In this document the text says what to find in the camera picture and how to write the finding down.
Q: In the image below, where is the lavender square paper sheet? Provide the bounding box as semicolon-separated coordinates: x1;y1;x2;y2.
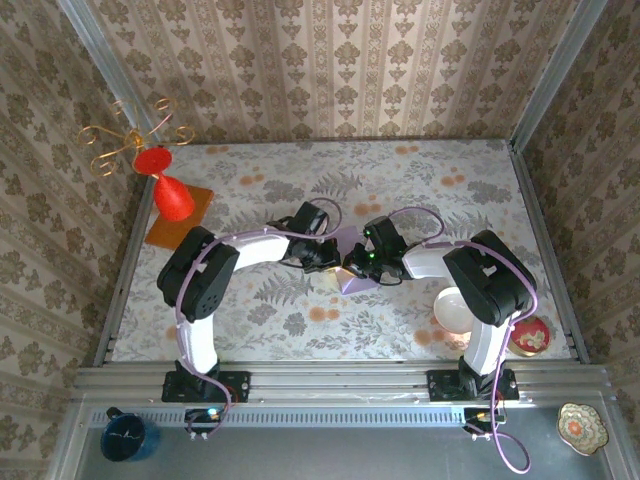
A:
333;225;377;296

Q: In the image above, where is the white bowl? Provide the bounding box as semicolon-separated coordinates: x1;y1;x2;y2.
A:
432;287;476;335

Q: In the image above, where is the red goblet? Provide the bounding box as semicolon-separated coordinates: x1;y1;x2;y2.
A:
132;145;196;222

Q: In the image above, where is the red round tin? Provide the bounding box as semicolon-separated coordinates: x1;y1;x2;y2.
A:
508;314;551;357

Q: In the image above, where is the small black controller box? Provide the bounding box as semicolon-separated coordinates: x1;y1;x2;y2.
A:
462;407;507;442
184;407;226;442

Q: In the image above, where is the floral scalloped dish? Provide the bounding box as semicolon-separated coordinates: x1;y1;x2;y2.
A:
557;402;610;457

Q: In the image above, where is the dark blue mug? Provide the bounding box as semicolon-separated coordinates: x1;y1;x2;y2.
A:
99;407;162;462

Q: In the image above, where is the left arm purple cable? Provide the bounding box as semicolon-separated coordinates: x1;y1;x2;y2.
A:
172;197;345;442

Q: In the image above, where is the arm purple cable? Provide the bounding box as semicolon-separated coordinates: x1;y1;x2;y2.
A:
172;197;345;442
388;207;540;474

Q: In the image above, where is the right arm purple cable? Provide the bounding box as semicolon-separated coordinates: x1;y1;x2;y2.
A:
388;207;540;474

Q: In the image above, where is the aluminium frame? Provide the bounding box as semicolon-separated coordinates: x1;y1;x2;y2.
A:
47;0;626;480

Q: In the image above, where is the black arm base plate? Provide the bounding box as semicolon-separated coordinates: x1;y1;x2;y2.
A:
161;369;251;404
427;368;519;402

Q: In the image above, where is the slotted grey cable duct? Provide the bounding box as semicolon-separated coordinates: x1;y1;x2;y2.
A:
87;410;561;426

